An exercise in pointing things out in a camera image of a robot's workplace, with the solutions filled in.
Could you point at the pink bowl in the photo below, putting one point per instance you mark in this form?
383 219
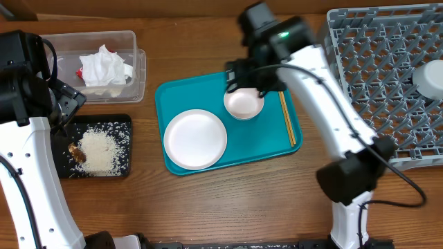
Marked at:
243 104

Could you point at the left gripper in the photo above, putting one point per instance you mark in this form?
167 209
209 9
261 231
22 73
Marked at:
71 99

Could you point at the black plastic tray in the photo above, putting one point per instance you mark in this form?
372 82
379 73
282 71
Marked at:
61 140

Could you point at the grey bowl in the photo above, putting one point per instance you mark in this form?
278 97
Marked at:
428 79

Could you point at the white round plate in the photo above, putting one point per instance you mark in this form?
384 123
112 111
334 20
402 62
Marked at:
195 139

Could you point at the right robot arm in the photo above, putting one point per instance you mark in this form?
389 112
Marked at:
283 55

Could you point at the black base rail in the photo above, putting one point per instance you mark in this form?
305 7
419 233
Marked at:
304 244

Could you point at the clear plastic bin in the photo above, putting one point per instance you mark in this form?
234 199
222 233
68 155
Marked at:
70 47

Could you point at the brown food scrap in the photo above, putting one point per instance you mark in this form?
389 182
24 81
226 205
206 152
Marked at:
76 153

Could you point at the white napkin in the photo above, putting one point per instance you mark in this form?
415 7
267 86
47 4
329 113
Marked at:
104 68

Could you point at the grey dishwasher rack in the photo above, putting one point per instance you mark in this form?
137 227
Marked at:
373 53

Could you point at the teal serving tray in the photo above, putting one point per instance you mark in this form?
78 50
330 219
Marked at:
262 137

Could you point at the red snack wrapper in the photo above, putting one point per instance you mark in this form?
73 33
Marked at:
79 73

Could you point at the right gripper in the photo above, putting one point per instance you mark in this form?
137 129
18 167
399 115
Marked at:
239 77

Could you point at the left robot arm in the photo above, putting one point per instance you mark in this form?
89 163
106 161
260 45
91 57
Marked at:
35 105

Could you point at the white rice pile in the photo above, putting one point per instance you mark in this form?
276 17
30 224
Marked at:
107 147

